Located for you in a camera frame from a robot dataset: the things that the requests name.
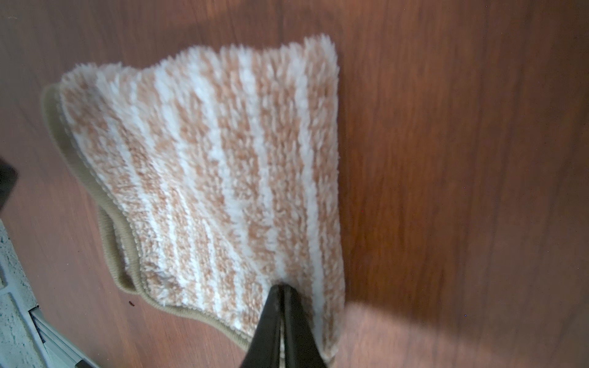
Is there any pink white striped dishcloth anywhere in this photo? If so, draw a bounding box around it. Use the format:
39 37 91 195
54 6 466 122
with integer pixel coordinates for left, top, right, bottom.
41 35 345 367

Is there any aluminium mounting rail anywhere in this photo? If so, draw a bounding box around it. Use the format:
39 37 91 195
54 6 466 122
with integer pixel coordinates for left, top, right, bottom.
1 226 98 367

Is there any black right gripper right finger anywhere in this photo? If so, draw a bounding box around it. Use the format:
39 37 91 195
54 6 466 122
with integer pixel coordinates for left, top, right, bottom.
282 285 327 368

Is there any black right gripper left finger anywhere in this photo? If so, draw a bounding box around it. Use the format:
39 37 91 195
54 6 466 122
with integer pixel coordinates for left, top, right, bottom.
240 285 283 368

